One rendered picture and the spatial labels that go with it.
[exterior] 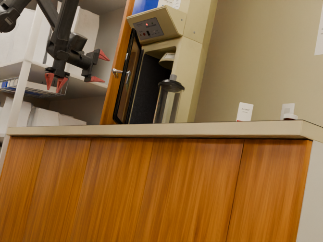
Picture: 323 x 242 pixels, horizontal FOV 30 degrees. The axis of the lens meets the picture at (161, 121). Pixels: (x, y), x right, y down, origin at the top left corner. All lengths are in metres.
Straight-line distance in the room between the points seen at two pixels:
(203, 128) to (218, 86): 1.23
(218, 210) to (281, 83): 1.09
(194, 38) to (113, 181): 0.78
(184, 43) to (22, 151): 1.01
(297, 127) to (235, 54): 1.50
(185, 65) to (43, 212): 0.88
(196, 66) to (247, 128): 1.02
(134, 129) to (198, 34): 0.70
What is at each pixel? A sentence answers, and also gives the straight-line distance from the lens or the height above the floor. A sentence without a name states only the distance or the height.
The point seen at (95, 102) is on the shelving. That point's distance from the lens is 4.05.
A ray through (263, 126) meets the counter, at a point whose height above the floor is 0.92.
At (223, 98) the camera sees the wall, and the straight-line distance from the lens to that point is 2.96.
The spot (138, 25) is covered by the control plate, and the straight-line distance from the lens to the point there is 2.78.
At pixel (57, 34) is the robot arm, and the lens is 2.44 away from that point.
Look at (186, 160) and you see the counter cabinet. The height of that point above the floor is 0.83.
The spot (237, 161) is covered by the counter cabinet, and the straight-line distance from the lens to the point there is 1.70.
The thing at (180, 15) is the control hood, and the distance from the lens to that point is 2.61.
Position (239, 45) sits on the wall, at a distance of 2.99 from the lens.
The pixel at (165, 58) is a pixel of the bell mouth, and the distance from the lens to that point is 2.69.
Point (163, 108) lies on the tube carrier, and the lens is 2.38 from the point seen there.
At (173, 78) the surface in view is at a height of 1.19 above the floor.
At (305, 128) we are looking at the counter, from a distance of 1.53.
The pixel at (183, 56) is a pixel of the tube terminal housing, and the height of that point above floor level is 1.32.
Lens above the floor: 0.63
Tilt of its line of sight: 9 degrees up
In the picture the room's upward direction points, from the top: 12 degrees clockwise
